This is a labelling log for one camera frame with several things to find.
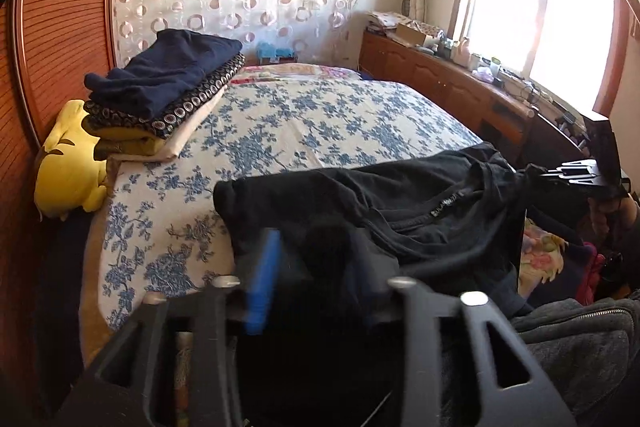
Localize long wooden sideboard cabinet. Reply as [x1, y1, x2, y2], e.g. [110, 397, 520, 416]
[358, 31, 584, 168]

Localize black t-shirt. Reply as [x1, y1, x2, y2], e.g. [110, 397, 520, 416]
[214, 143, 534, 317]

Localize grey fleece garment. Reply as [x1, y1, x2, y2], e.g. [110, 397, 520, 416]
[511, 298, 639, 426]

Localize blue floral white bedsheet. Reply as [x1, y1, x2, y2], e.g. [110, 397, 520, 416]
[98, 79, 478, 329]

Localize navy blue folded garment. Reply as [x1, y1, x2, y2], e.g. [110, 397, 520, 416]
[85, 28, 242, 119]

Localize cardboard box on sideboard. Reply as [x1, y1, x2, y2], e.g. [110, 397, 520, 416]
[395, 24, 433, 46]

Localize black white circle-patterned folded garment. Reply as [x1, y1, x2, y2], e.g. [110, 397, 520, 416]
[81, 53, 245, 141]

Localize person's right hand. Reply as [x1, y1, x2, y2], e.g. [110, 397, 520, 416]
[588, 195, 639, 253]

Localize pink bottle on sideboard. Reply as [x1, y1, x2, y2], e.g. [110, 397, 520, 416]
[451, 37, 471, 69]

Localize beige folded cloth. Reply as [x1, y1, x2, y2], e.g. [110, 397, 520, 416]
[93, 86, 228, 162]

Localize yellow plush toy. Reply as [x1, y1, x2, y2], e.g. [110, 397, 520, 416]
[34, 100, 107, 221]

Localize blue toy on box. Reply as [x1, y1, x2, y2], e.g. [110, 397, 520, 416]
[256, 41, 297, 65]

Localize window with wooden frame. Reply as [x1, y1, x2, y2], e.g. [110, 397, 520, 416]
[449, 0, 631, 115]

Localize wooden louvered wardrobe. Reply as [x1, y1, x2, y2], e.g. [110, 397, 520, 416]
[1, 0, 115, 407]

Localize pink rose floral blanket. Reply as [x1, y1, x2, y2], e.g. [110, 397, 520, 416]
[231, 63, 362, 84]

